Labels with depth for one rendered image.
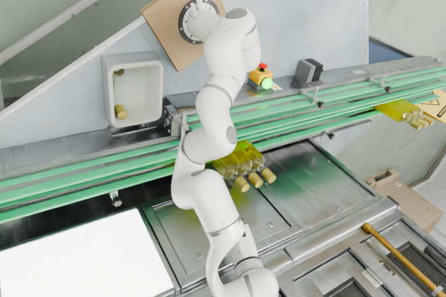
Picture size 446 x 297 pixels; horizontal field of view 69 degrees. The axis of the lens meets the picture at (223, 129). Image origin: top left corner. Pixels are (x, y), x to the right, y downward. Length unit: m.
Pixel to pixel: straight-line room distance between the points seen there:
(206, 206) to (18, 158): 0.66
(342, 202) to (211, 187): 0.85
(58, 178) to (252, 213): 0.65
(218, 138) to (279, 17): 0.79
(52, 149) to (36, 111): 0.13
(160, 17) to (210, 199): 0.62
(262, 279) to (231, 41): 0.54
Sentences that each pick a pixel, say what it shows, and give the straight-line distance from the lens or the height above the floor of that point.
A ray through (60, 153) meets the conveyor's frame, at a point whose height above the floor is 0.84.
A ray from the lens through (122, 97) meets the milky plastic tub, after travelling 1.16.
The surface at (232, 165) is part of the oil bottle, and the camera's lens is 1.14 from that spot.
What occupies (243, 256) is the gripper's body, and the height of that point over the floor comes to 1.39.
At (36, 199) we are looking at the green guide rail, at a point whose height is 0.91.
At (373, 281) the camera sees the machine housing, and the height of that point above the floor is 1.56.
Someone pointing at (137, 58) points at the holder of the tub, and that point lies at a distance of 1.08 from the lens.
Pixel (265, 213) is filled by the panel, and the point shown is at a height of 1.20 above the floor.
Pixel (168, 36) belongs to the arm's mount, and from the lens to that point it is 1.12.
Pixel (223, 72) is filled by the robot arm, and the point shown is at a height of 1.14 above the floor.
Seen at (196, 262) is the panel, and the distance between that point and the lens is 1.07.
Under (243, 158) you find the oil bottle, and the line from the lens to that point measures 1.19.
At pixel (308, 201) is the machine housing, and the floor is 1.20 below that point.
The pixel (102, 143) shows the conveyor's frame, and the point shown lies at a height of 0.84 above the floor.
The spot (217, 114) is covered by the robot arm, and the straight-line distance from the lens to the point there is 0.72.
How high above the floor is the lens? 1.74
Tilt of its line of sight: 42 degrees down
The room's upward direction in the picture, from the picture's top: 137 degrees clockwise
